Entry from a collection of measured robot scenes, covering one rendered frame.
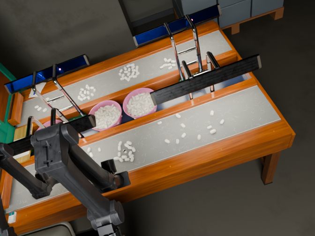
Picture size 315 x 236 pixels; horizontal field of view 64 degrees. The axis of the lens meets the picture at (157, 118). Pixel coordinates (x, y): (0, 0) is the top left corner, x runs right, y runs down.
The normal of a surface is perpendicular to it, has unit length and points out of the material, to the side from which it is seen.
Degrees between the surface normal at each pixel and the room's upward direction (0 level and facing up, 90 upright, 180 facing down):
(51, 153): 13
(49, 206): 0
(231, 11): 90
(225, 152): 0
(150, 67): 0
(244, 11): 90
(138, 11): 90
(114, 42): 90
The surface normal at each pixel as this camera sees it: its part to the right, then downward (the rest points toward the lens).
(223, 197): -0.25, -0.56
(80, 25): 0.20, 0.77
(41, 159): -0.20, -0.38
